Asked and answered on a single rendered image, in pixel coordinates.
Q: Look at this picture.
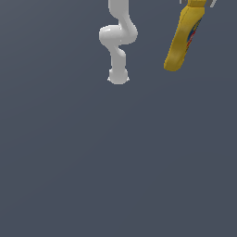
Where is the yellow mustard bottle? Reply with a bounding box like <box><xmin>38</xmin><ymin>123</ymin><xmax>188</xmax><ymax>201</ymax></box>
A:
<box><xmin>163</xmin><ymin>0</ymin><xmax>206</xmax><ymax>72</ymax></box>

